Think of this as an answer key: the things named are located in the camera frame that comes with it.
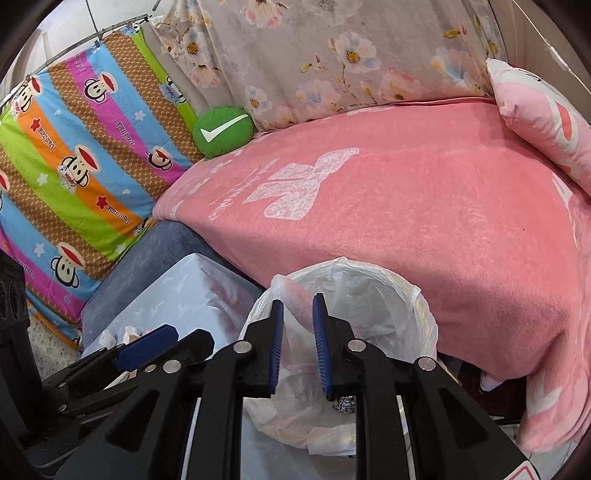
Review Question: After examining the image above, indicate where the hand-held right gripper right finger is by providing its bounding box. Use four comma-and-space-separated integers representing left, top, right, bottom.
312, 294, 532, 480

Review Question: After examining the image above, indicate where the white lined waste bin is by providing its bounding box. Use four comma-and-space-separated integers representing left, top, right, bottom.
238, 257, 439, 450

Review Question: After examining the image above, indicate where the green check mark cushion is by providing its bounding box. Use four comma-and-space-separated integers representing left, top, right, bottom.
191, 106, 254, 160

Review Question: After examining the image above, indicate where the light blue palm print cloth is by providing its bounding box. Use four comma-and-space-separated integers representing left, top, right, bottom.
81, 253, 407, 480

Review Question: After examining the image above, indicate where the grey floral sheet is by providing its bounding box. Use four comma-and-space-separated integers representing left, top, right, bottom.
150, 0, 509, 132

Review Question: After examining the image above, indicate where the striped monkey print sheet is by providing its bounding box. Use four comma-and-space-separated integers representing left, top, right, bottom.
0, 21, 204, 352

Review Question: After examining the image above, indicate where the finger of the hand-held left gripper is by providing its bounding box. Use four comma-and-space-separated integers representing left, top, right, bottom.
41, 324, 180, 391
58, 364, 160, 416

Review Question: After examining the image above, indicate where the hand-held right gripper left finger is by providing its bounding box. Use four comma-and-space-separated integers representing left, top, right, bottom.
55, 299, 285, 480

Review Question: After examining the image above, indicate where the pink blanket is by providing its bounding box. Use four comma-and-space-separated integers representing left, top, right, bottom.
152, 97, 591, 455

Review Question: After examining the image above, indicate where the pink printed pillow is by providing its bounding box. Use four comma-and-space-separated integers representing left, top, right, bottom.
486, 58, 591, 197

